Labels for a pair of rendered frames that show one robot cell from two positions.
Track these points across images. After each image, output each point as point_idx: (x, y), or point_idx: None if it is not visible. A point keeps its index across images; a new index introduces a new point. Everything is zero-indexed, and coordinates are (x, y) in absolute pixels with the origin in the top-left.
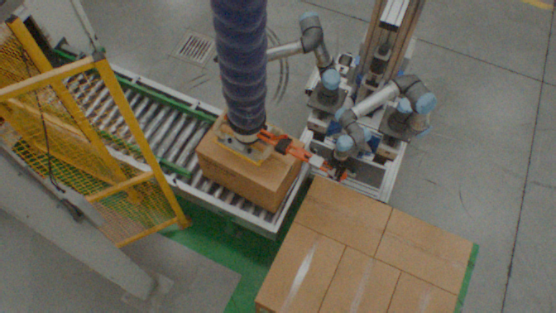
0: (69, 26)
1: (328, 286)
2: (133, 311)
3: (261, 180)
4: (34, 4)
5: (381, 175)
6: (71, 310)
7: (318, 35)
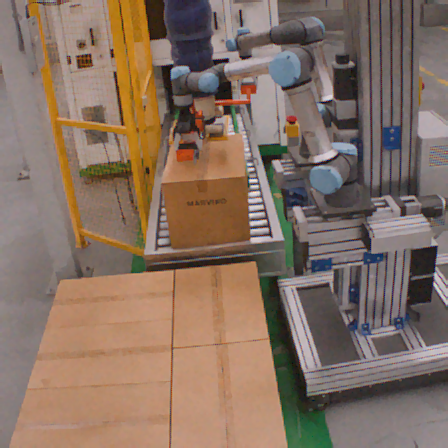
0: (262, 98)
1: (104, 323)
2: (46, 282)
3: (169, 172)
4: (236, 52)
5: (346, 361)
6: (33, 253)
7: (291, 24)
